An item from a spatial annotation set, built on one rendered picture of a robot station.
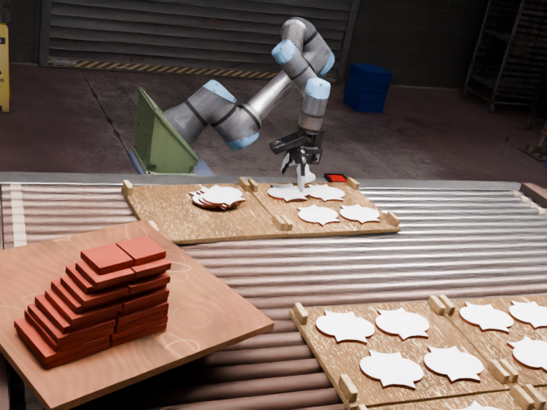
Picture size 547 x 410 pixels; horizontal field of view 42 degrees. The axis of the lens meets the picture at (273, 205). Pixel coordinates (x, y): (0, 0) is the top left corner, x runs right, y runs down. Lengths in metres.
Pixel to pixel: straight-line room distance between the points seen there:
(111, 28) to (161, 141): 4.37
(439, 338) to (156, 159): 1.17
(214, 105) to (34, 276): 1.15
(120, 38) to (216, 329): 5.52
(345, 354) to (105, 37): 5.43
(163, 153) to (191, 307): 1.05
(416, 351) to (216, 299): 0.50
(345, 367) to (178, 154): 1.15
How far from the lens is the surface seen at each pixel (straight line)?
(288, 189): 2.36
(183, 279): 1.58
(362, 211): 2.32
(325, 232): 2.15
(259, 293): 1.82
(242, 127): 2.53
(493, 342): 1.86
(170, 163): 2.48
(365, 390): 1.55
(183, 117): 2.49
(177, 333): 1.42
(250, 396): 1.52
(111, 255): 1.31
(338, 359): 1.61
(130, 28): 6.80
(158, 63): 6.94
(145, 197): 2.18
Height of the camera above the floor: 1.87
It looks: 25 degrees down
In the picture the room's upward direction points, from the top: 11 degrees clockwise
